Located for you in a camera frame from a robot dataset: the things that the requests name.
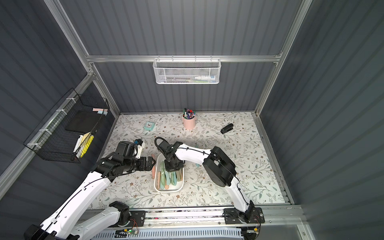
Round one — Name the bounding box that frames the pink fruit knife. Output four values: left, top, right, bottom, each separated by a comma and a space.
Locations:
151, 154, 157, 179

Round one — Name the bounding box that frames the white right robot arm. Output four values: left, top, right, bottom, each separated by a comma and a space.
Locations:
157, 142, 255, 222

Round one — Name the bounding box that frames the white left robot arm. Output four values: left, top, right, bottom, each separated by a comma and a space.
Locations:
24, 155, 156, 240

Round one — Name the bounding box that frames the white oval storage box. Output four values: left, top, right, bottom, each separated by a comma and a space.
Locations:
154, 154, 184, 193

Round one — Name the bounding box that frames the pink pen cup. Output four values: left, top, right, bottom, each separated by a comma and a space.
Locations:
182, 116, 197, 130

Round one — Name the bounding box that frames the yellow highlighter pack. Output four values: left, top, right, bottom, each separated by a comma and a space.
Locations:
77, 132, 94, 158

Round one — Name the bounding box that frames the black stapler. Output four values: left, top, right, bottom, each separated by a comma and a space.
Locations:
221, 123, 234, 135

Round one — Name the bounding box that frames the black notebook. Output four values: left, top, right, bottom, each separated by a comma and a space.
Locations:
65, 111, 105, 134

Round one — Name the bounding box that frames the black wire wall basket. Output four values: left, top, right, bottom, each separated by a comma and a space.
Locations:
24, 91, 110, 164

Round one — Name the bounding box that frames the white wire mesh basket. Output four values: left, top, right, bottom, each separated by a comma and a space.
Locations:
153, 59, 222, 85

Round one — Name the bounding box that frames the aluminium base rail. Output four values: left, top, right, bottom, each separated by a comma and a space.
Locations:
141, 205, 308, 229

